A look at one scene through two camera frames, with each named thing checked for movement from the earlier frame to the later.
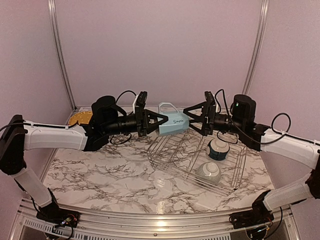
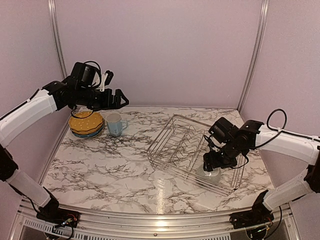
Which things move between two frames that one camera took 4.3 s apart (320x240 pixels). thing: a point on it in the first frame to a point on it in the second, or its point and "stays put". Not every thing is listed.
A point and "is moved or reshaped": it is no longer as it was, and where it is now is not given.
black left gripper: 143,129 to 107,103
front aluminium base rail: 114,227 stays put
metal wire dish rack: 215,161 stays put
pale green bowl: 209,173 stays put
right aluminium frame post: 261,38 stays put
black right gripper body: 209,128 to 225,160
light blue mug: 177,122 is moved or reshaped
